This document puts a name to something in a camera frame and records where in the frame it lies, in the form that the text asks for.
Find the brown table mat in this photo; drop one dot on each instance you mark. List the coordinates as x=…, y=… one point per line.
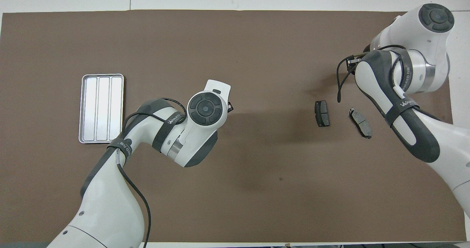
x=257, y=50

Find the silver metal tray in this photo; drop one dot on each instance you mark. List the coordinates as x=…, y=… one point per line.
x=101, y=108

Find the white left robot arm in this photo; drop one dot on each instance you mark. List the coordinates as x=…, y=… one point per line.
x=106, y=211

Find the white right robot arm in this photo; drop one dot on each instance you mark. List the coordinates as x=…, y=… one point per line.
x=455, y=152

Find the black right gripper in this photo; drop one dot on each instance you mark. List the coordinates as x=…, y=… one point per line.
x=354, y=62

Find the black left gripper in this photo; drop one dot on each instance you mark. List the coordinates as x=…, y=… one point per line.
x=231, y=107

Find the dark grey brake pad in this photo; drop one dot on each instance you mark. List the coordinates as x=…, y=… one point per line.
x=322, y=113
x=360, y=122

